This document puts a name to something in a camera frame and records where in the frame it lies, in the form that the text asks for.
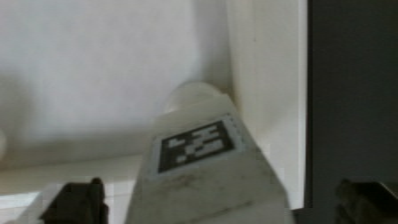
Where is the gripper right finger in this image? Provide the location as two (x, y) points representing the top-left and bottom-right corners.
(334, 179), (398, 224)

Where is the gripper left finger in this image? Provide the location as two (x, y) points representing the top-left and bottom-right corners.
(39, 178), (109, 224)

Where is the white table leg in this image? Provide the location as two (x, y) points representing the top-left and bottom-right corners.
(125, 82), (295, 224)

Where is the white square table top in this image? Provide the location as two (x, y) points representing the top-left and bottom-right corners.
(0, 0), (309, 224)

